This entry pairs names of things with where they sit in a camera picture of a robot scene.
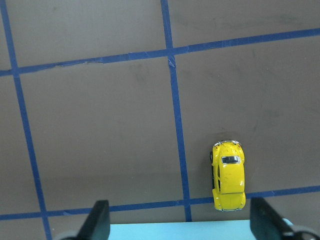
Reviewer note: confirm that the turquoise plastic bin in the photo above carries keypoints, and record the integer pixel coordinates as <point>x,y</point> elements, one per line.
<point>201,230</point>

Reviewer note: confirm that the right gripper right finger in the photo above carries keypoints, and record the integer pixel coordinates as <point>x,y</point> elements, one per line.
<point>267,224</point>

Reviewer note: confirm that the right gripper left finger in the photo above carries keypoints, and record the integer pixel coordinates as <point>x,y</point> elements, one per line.
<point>97,223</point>

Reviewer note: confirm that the yellow beetle toy car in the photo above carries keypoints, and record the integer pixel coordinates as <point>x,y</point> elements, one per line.
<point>227,161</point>

